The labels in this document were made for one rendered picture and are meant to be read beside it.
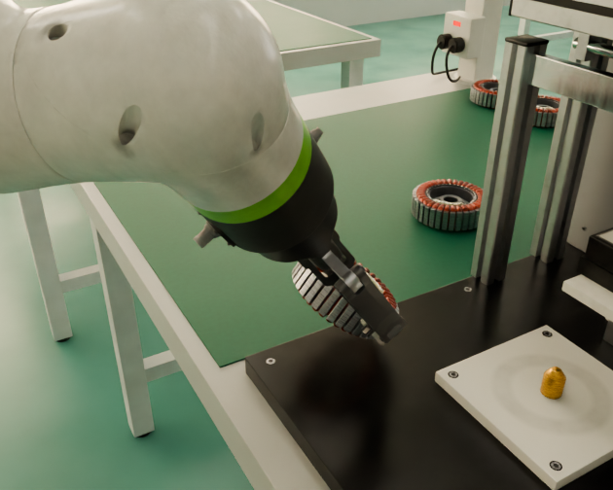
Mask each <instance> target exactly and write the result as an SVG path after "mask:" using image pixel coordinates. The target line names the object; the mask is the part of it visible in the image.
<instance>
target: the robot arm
mask: <svg viewBox="0 0 613 490"><path fill-rule="evenodd" d="M322 134H323V132H322V131H321V129H320V128H319V127H317V128H316V129H313V130H312V131H309V129H308V128H307V125H306V124H305V122H304V120H303V118H302V117H301V115H300V113H299V111H298V110H297V108H296V106H295V104H294V102H293V100H292V97H291V95H290V92H289V89H288V87H287V83H286V79H285V73H284V67H283V62H282V57H281V54H280V50H279V47H278V44H277V43H276V41H275V38H274V36H273V35H272V33H271V31H270V28H269V27H268V25H267V24H266V22H265V21H264V19H263V18H262V17H261V15H260V14H259V13H258V12H257V11H256V10H255V9H254V8H253V6H252V5H251V4H250V3H248V2H247V1H246V0H73V1H70V2H67V3H63V4H58V5H54V6H49V7H41V8H33V9H28V8H23V7H21V6H19V5H17V4H16V3H15V2H14V1H12V0H0V194H4V193H19V192H24V191H30V190H35V189H42V188H47V187H53V186H61V185H68V184H77V183H85V182H141V183H160V184H164V185H166V186H168V187H169V188H171V189H173V190H174V191H176V192H177V193H179V194H180V195H181V196H182V197H183V198H185V199H186V200H187V201H188V202H189V203H190V204H191V205H192V206H193V207H194V208H195V209H196V210H197V211H198V214H199V215H202V216H203V217H204V219H205V220H206V225H205V226H204V229H203V230H202V231H201V232H200V233H199V234H198V235H197V236H196V237H194V240H195V241H196V242H197V244H198V245H199V246H200V247H201V248H203V247H205V246H206V244H207V243H209V242H210V241H211V240H212V239H213V238H217V237H218V236H219V237H220V236H222V237H223V238H224V239H225V240H226V241H227V244H228V245H229V246H230V245H232V246H233V247H234V246H237V247H239V248H241V249H243V250H245V251H249V252H253V253H259V254H261V255H262V256H264V257H265V258H267V259H269V260H272V261H275V262H280V263H291V262H296V261H298V262H299V263H300V265H301V266H302V267H304V268H307V269H309V270H310V271H311V272H312V273H313V274H314V275H315V276H316V277H317V279H318V280H319V281H320V282H321V283H322V284H323V285H324V286H327V287H328V286H333V287H334V288H335V289H336V290H337V291H338V293H339V294H340V295H341V296H342V297H343V298H344V299H345V300H346V301H347V302H348V304H349V305H350V306H351V307H352V308H353V309H354V310H355V311H356V312H357V313H358V315H359V316H360V317H361V318H362V319H361V323H362V325H363V326H364V328H363V329H362V330H361V331H362V332H363V333H364V334H365V335H366V336H367V337H369V336H371V335H372V336H373V337H374V338H375V340H376V341H377V342H378V343H379V344H380V345H383V344H384V343H386V344H387V343H388V342H389V341H390V340H391V339H392V338H393V337H394V336H395V335H396V334H397V333H398V332H400V331H401V330H402V329H403V328H404V327H405V326H407V323H406V322H405V321H406V320H405V319H404V318H403V317H402V316H400V315H399V314H398V313H397V311H396V310H395V309H394V308H393V306H392V305H391V304H390V303H389V302H388V300H387V299H386V298H385V297H384V295H383V294H382V293H381V292H380V290H379V289H378V288H377V287H376V285H375V284H374V283H373V282H372V280H371V279H370V277H369V276H368V274H367V273H366V271H365V270H366V269H365V268H364V267H363V266H362V265H360V264H359V263H357V264H354V262H355V259H354V257H353V256H352V255H351V253H350V252H349V251H348V250H347V249H346V248H345V247H344V245H343V244H342V243H341V241H340V236H339V235H338V233H337V232H336V231H335V226H336V222H337V217H338V206H337V202H336V199H335V197H334V178H333V174H332V170H331V167H330V165H329V163H328V161H327V160H326V158H325V157H324V155H323V154H322V152H321V150H320V149H319V147H318V145H317V143H318V139H319V138H321V135H322ZM313 263H314V264H315V265H316V266H317V267H318V268H320V269H321V270H324V271H323V272H320V271H319V270H318V269H317V268H316V267H315V266H314V265H313Z"/></svg>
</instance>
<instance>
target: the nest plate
mask: <svg viewBox="0 0 613 490"><path fill-rule="evenodd" d="M552 367H558V368H561V370H562V371H563V373H564V375H565V376H566V380H565V384H564V388H563V392H562V396H561V397H560V398H559V399H556V400H552V399H548V398H546V397H545V396H543V395H542V394H541V392H540V387H541V383H542V379H543V375H544V372H545V371H546V370H547V369H549V368H552ZM435 381H436V382H437V383H438V384H439V385H440V386H441V387H442V388H443V389H444V390H445V391H446V392H448V393H449V394H450V395H451V396H452V397H453V398H454V399H455V400H456V401H457V402H458V403H459V404H461V405H462V406H463V407H464V408H465V409H466V410H467V411H468V412H469V413H470V414H471V415H472V416H473V417H475V418H476V419H477V420H478V421H479V422H480V423H481V424H482V425H483V426H484V427H485V428H486V429H487V430H489V431H490V432H491V433H492V434H493V435H494V436H495V437H496V438H497V439H498V440H499V441H500V442H501V443H503V444H504V445H505V446H506V447H507V448H508V449H509V450H510V451H511V452H512V453H513V454H514V455H515V456H517V457H518V458H519V459H520V460H521V461H522V462H523V463H524V464H525V465H526V466H527V467H528V468H529V469H531V470H532V471H533V472H534V473H535V474H536V475H537V476H538V477H539V478H540V479H541V480H542V481H544V482H545V483H546V484H547V485H548V486H549V487H550V488H551V489H552V490H558V489H560V488H561V487H562V486H564V485H566V484H568V483H569V482H571V481H573V480H575V479H576V478H578V477H580V476H581V475H583V474H585V473H587V472H589V471H591V470H593V469H594V468H596V467H598V466H599V465H601V464H603V463H605V462H606V461H608V460H610V459H611V458H613V370H612V369H610V368H609V367H607V366H605V365H604V364H602V363H601V362H600V361H598V360H597V359H595V358H594V357H592V356H591V355H589V354H588V353H587V352H585V351H584V350H582V349H581V348H579V347H578V346H576V345H575V344H574V343H572V342H571V341H569V340H568V339H566V338H565V337H563V336H562V335H561V334H559V333H558V332H556V331H554V330H553V329H551V328H550V327H549V326H547V325H546V326H544V327H541V328H539V329H537V330H534V331H532V332H528V333H526V334H523V335H521V336H519V337H516V338H514V339H512V340H509V341H507V342H505V343H502V344H500V345H497V346H495V347H493V348H490V349H488V350H486V351H484V352H482V353H480V354H477V355H475V356H472V357H470V358H468V359H465V360H463V361H461V362H458V363H456V364H454V365H451V366H449V367H445V368H443V369H440V370H438V371H436V374H435Z"/></svg>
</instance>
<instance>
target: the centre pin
mask: <svg viewBox="0 0 613 490"><path fill-rule="evenodd" d="M565 380H566V376H565V375H564V373H563V371H562V370H561V368H559V367H551V368H549V369H547V370H546V371H545V372H544V375H543V379H542V383H541V387H540V392H541V394H542V395H543V396H545V397H546V398H548V399H552V400H556V399H559V398H560V397H561V396H562V392H563V388H564V384H565Z"/></svg>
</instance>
